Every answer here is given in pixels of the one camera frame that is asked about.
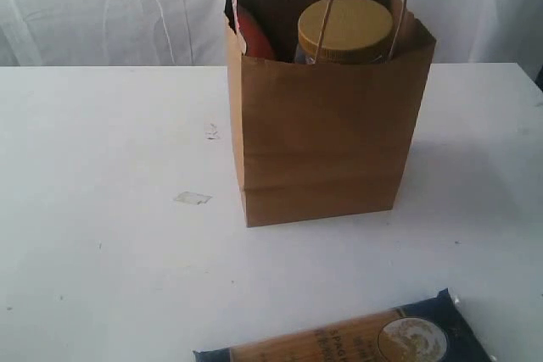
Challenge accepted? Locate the brown paper bag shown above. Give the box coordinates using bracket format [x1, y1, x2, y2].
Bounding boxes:
[224, 0, 436, 227]

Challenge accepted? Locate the brown red paper pouch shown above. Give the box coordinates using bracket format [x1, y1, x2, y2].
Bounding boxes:
[232, 0, 276, 60]

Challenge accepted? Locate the nut jar gold lid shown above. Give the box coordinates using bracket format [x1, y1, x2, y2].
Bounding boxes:
[294, 0, 394, 64]

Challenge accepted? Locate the spaghetti packet dark blue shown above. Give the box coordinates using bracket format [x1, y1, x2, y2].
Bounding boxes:
[193, 289, 492, 362]

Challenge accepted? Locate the clear tape scrap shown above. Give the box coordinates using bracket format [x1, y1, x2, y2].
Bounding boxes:
[174, 191, 212, 205]

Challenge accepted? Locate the white backdrop curtain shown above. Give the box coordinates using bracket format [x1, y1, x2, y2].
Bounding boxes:
[1, 0, 542, 76]

